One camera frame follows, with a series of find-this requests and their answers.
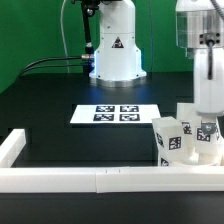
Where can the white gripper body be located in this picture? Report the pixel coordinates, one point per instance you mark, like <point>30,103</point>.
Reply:
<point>209,93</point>

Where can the white round stool seat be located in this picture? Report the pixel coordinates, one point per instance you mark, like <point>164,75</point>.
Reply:
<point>189,156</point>

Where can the white marker sheet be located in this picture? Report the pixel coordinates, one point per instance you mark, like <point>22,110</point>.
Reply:
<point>115,114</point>

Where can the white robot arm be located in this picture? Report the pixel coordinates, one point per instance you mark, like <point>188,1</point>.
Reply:
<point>199,30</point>

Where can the white U-shaped fence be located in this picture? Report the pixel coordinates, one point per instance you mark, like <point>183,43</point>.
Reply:
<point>100,180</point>

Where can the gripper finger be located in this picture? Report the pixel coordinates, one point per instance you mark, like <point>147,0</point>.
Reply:
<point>208,125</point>

